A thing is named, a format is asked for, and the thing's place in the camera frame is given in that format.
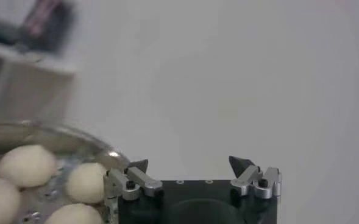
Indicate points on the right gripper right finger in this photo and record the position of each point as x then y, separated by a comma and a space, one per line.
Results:
247, 179

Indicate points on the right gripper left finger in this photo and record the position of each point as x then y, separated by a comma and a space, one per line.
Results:
142, 181

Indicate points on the perforated steel steamer basket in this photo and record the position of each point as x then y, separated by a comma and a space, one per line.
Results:
75, 143

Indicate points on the white side table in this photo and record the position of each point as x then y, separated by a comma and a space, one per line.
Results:
30, 85

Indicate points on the black laptop dark screen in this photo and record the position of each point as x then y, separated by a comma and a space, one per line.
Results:
45, 27

